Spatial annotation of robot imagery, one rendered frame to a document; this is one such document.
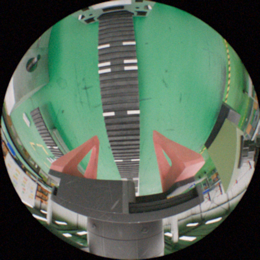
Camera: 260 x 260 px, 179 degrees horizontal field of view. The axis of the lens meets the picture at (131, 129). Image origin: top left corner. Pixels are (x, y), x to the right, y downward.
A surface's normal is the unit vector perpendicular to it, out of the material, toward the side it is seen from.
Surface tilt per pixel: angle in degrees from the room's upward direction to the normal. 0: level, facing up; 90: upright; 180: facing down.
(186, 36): 0
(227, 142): 90
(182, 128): 0
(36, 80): 90
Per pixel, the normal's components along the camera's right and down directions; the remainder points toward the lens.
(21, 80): 1.00, -0.07
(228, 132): -0.99, -0.09
